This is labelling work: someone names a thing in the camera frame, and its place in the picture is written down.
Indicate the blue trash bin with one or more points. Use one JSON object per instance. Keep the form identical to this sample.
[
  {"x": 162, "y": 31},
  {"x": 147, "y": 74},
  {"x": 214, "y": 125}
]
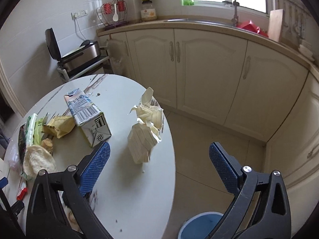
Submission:
[{"x": 199, "y": 226}]

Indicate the glass jar with yellow label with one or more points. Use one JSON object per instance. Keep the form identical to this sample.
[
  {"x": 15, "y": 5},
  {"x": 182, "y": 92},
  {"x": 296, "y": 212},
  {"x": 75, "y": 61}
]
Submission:
[{"x": 148, "y": 12}]

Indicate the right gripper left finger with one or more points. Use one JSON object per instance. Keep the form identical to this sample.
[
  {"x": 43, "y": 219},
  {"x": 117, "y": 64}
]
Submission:
[{"x": 59, "y": 203}]

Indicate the green white wrapper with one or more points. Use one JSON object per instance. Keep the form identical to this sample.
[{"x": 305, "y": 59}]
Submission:
[{"x": 33, "y": 132}]

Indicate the blue white milk carton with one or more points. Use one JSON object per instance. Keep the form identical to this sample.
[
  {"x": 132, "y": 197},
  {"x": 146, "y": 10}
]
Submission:
[{"x": 88, "y": 117}]

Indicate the red basin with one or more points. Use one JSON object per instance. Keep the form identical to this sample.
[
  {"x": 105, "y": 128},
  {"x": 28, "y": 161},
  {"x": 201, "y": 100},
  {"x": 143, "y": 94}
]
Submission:
[{"x": 250, "y": 26}]

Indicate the wall power outlet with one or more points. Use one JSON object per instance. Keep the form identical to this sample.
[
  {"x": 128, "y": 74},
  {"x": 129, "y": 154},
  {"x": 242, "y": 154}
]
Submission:
[{"x": 79, "y": 14}]

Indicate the brown bread bun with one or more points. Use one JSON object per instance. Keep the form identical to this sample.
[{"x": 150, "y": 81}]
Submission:
[{"x": 48, "y": 145}]

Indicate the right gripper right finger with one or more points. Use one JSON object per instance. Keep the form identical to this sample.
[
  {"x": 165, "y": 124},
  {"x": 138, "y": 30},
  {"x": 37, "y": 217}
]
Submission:
[{"x": 260, "y": 208}]

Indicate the metal sink faucet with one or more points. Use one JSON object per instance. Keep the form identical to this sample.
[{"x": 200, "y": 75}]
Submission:
[{"x": 230, "y": 2}]

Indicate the open rice cooker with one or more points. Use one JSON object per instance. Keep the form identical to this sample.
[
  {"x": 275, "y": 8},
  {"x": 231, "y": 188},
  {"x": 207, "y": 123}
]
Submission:
[{"x": 83, "y": 56}]

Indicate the round marble table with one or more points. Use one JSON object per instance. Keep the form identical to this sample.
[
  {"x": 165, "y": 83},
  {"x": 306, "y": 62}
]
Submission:
[{"x": 131, "y": 200}]

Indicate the wire utensil rack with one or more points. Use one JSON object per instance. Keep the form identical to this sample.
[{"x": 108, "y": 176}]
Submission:
[{"x": 106, "y": 11}]

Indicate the red small object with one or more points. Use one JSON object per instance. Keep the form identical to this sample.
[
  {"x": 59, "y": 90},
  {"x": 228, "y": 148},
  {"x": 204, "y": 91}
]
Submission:
[{"x": 21, "y": 193}]

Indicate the wooden cutting board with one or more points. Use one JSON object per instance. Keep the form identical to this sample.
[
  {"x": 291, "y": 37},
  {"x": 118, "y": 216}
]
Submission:
[{"x": 275, "y": 27}]

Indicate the yellow snack wrapper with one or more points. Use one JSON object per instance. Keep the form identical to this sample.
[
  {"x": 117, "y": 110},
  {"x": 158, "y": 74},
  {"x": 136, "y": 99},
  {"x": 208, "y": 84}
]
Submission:
[{"x": 59, "y": 126}]

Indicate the white paper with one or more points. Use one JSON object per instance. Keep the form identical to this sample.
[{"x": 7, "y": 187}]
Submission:
[
  {"x": 143, "y": 137},
  {"x": 149, "y": 110}
]

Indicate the flat white bread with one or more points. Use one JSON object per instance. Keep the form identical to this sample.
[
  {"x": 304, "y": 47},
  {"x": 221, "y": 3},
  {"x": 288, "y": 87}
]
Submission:
[{"x": 37, "y": 158}]

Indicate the white rice spoon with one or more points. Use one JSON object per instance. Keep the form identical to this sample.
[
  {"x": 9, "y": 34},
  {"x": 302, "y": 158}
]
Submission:
[{"x": 115, "y": 17}]

